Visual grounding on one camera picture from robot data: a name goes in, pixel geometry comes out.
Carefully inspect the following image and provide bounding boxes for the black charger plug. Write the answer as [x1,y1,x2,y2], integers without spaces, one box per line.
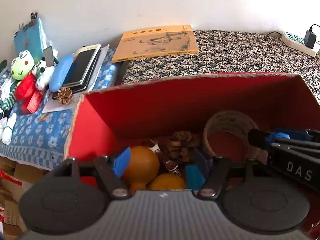
[304,29,317,48]

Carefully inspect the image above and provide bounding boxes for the wooden gourd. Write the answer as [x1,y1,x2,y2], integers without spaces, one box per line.
[122,145,160,195]

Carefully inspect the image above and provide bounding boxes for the large clear tape roll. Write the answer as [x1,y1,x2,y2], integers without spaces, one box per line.
[203,110,260,164]

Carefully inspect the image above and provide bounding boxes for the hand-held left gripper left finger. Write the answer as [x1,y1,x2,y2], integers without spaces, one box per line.
[64,147,132,201]

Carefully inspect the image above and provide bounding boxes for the black smartphone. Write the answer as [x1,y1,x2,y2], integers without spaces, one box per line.
[62,47,98,85]

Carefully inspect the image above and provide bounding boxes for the brown cardboard box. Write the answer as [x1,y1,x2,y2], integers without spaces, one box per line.
[0,156,53,240]

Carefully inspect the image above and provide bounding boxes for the blue book with clips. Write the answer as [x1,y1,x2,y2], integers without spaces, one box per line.
[14,12,48,58]

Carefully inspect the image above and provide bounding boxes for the green frog plush toy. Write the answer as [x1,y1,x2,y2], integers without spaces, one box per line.
[0,50,35,145]

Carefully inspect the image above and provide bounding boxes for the orange round fruit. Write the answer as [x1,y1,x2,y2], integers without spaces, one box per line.
[147,173,187,191]

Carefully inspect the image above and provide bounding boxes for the red cardboard box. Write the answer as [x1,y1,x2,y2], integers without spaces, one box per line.
[64,72,320,238]

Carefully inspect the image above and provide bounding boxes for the white black dog plush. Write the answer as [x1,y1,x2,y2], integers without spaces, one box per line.
[31,57,55,90]

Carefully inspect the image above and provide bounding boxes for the light brown pine cone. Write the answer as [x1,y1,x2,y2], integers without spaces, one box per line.
[57,87,75,105]

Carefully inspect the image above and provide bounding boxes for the small red metal object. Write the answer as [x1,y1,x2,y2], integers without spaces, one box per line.
[150,142,180,175]

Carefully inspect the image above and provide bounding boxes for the yellow book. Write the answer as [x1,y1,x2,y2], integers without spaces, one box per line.
[111,25,200,63]

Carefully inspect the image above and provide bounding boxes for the white lotion bottle blue cap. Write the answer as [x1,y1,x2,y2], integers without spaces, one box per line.
[185,164,207,191]

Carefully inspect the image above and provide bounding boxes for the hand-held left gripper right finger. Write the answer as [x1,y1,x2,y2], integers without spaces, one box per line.
[194,148,273,200]

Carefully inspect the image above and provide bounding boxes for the red packet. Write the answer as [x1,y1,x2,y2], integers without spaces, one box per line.
[20,90,43,114]

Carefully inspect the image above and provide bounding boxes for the white power strip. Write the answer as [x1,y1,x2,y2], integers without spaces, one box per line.
[281,30,320,57]

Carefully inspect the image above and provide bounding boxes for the red plush toy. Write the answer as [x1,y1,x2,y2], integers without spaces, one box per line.
[14,74,37,102]

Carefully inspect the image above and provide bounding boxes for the small dark phone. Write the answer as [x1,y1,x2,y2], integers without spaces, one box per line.
[42,46,55,67]

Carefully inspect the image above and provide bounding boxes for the blue floral cloth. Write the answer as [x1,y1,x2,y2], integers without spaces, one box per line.
[0,47,125,170]

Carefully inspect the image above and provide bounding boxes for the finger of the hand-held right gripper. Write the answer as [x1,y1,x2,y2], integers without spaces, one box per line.
[289,129,320,145]
[248,127,320,158]

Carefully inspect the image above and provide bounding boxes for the dark pine cone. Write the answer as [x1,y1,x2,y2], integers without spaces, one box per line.
[165,130,202,164]

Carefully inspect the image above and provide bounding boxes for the blue glasses case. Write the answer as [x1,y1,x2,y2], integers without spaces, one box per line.
[49,54,74,92]

